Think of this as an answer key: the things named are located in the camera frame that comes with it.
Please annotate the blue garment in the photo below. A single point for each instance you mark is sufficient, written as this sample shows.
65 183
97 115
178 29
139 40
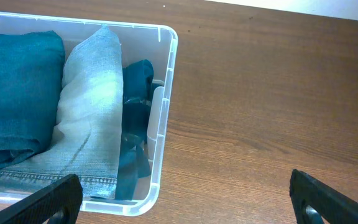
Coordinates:
137 97

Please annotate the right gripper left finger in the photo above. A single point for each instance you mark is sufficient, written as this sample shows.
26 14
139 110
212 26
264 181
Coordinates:
57 203

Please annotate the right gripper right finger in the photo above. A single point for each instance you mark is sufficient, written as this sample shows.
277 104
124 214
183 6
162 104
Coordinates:
316 202

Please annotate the light blue jeans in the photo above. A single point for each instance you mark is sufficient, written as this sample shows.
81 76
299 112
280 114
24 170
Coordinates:
86 137

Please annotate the dark blue jeans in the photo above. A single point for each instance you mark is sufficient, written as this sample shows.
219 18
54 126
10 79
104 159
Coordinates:
31 67

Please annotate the clear plastic storage bin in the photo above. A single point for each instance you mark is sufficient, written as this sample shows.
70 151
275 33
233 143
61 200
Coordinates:
153 42

